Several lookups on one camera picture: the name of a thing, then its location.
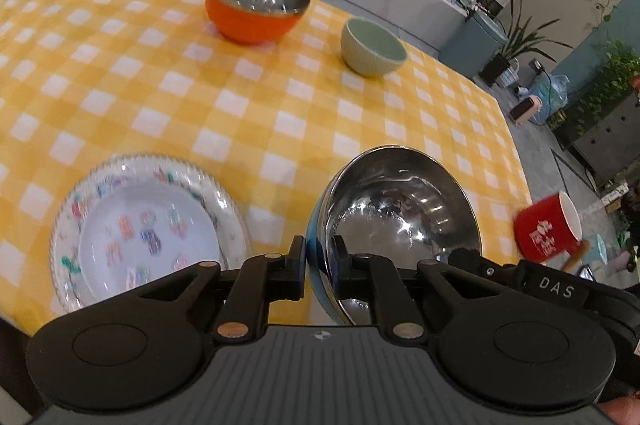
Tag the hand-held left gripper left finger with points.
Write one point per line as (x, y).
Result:
(299, 265)

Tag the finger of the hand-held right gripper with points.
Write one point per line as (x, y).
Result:
(475, 257)

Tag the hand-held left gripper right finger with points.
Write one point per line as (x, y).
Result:
(341, 270)

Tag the clear glass plate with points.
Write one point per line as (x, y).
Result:
(241, 232)

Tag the blue steel bowl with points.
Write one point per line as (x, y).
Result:
(400, 215)

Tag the small white sticker plate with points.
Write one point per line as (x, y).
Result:
(150, 215)

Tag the green ceramic bowl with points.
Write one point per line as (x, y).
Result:
(365, 60)

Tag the orange steel bowl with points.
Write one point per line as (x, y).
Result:
(250, 25)

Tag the person's right forearm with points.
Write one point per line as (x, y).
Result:
(622, 412)

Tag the red mug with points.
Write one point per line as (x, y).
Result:
(542, 230)

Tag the pink heater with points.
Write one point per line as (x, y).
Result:
(525, 110)

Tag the dark cabinet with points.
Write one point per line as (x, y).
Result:
(610, 140)

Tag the clear water jug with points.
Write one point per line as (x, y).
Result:
(552, 97)

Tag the yellow checked tablecloth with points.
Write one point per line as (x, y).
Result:
(200, 105)

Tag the white woven basket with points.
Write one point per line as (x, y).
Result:
(510, 72)

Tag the grey-blue trash bin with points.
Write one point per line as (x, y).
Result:
(472, 45)

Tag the long-leaf potted plant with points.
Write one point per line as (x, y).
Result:
(515, 40)

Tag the leafy green potted plant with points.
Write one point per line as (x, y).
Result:
(612, 75)

